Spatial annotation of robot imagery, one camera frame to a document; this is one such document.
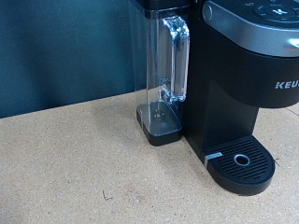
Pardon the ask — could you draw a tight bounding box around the clear Keurig water tank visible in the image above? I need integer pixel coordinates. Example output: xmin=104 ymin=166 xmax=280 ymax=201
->
xmin=129 ymin=0 xmax=191 ymax=138

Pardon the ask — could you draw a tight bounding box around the black Keurig drip tray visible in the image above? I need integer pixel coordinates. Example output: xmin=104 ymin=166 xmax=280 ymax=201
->
xmin=204 ymin=134 xmax=277 ymax=197

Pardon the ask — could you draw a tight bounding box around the black Keurig coffee machine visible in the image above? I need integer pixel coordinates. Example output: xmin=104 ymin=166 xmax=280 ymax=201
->
xmin=135 ymin=0 xmax=299 ymax=197

